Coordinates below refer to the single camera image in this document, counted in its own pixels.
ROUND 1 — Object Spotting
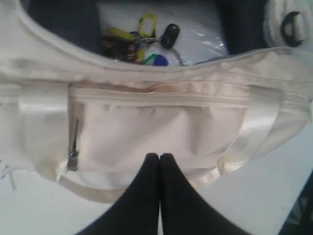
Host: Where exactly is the clear plastic wrapped white package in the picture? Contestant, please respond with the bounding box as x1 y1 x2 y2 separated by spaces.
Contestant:
97 0 228 66

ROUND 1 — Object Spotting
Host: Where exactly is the colourful key tag bunch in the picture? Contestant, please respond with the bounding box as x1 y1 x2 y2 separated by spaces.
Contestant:
102 12 185 67

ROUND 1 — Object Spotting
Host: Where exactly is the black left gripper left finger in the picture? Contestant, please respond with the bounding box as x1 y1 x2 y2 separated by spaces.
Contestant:
78 153 159 235

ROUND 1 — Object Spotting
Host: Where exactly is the cream fabric duffel bag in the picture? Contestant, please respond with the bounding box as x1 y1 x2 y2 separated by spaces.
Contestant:
0 0 313 203

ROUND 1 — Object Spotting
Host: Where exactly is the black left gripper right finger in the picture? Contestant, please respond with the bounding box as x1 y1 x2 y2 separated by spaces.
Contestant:
159 153 247 235

